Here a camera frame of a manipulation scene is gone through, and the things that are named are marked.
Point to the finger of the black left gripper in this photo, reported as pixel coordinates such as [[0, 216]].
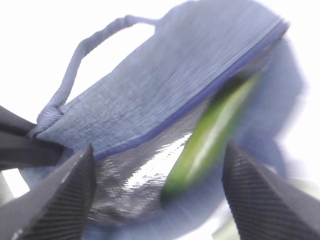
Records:
[[19, 151]]

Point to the green cucumber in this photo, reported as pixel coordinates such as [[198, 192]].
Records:
[[205, 145]]

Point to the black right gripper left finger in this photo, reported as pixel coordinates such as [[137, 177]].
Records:
[[58, 207]]

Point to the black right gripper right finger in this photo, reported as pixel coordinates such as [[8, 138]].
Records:
[[265, 206]]

